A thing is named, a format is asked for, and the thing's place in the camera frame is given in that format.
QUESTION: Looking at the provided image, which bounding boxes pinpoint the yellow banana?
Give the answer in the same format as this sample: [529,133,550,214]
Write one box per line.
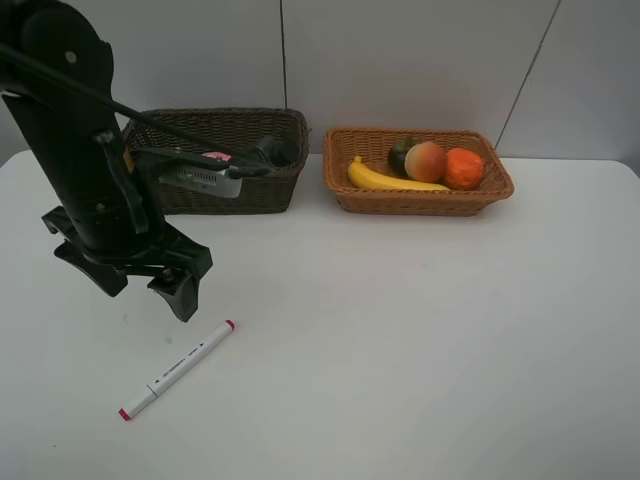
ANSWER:
[347,156,449,191]

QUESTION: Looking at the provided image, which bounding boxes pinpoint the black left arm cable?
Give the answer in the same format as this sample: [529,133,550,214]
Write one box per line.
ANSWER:
[0,42,271,176]

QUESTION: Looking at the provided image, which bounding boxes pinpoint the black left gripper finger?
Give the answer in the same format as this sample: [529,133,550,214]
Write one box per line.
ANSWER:
[54,241,128,297]
[147,270,200,323]

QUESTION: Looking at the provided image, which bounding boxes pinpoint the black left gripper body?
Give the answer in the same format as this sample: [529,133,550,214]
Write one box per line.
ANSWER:
[42,196,213,279]

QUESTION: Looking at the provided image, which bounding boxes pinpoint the pink bottle white cap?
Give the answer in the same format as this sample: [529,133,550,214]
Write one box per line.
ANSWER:
[203,152,232,162]

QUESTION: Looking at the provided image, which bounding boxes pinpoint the dark purple mangosteen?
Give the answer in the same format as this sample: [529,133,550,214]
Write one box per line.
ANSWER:
[387,136,415,178]

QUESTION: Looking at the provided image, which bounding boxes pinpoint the dark green pump bottle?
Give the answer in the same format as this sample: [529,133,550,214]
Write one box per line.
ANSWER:
[255,136,299,168]

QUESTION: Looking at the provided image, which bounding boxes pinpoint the red yellow peach fruit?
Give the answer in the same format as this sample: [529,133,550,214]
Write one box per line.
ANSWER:
[404,142,447,183]

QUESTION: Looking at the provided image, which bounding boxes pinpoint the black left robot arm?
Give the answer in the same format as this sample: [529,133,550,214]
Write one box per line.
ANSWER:
[1,1,212,321]

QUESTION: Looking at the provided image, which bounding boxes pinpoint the dark brown wicker basket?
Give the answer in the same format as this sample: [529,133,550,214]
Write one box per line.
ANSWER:
[145,107,309,215]

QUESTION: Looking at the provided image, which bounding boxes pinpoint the white marker pink caps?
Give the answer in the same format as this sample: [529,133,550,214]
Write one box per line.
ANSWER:
[118,320,236,421]

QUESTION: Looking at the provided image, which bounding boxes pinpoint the orange mandarin fruit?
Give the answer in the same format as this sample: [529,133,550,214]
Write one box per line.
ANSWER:
[443,148,485,190]

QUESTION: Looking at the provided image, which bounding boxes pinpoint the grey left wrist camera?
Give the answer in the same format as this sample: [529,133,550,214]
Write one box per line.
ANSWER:
[132,148,274,199]

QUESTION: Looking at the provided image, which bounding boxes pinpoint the light orange wicker basket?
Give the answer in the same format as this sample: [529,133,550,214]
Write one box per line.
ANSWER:
[323,127,514,216]

